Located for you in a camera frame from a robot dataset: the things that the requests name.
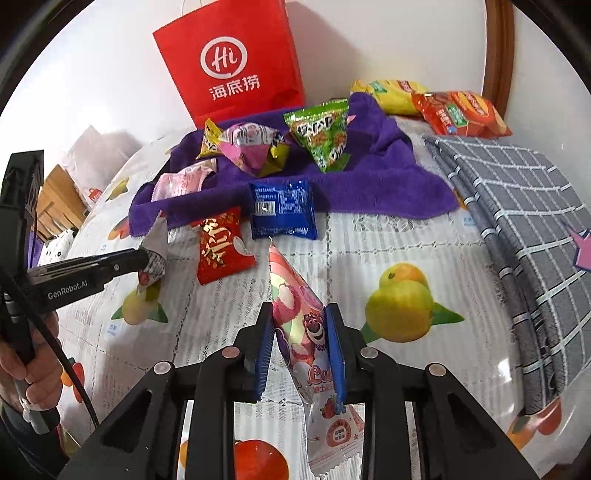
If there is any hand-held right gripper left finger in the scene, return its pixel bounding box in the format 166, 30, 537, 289
58, 302, 276, 480

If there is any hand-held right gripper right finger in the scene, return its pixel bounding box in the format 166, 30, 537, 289
325, 304, 539, 480

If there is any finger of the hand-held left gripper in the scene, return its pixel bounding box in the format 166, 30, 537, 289
27, 248, 151, 288

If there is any white silver snack packet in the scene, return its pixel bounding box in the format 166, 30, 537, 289
137, 211, 168, 288

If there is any pink strawberry bear snack packet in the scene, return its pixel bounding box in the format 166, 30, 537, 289
269, 240, 365, 478

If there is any yellow triangular snack packet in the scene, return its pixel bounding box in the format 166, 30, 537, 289
257, 137, 291, 179
196, 119, 225, 160

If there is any person's left hand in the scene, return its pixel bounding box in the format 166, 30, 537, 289
0, 308, 64, 412

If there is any wooden nightstand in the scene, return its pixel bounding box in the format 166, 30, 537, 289
34, 164, 87, 241

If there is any white spotted cloth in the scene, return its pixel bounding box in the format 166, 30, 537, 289
39, 227, 78, 267

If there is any white pillow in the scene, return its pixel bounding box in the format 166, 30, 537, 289
65, 124, 144, 209

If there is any red snack packet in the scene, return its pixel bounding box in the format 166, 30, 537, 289
191, 206, 257, 286

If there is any blue snack packet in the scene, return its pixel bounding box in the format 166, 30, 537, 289
249, 178, 319, 240

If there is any purple towel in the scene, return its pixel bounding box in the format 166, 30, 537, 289
128, 92, 458, 237

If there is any pink foil triangular snack packet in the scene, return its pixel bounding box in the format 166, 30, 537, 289
217, 122, 281, 176

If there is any green triangular snack packet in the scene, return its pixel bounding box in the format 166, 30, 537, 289
283, 97, 352, 174

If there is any grey checked blanket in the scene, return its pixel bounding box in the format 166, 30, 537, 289
422, 134, 591, 411

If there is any red paper bag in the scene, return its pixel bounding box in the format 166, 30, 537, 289
152, 0, 308, 131

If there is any yellow chip bag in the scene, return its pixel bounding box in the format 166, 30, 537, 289
350, 79, 430, 116

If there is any orange chip bag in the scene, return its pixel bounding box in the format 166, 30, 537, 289
411, 91, 513, 138

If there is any black cable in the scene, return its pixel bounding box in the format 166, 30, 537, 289
0, 267, 100, 428

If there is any wooden frame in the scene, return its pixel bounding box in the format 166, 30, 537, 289
482, 0, 516, 117

